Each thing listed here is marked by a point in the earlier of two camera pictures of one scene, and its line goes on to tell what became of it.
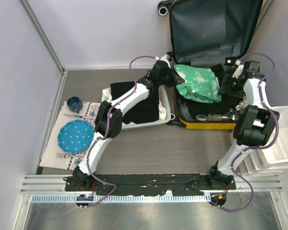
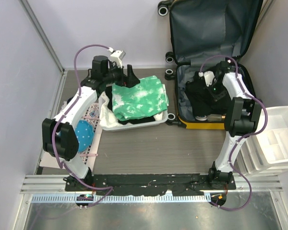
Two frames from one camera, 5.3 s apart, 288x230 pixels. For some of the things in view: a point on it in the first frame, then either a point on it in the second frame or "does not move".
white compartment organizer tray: x=284 y=153 does not move
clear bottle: x=216 y=117 does not move
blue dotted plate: x=76 y=136 does not move
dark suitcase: x=204 y=34 does not move
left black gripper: x=175 y=79 to x=129 y=81
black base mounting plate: x=157 y=184 does not move
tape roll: x=201 y=117 does not move
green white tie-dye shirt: x=201 y=84 to x=148 y=98
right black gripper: x=226 y=79 to x=215 y=97
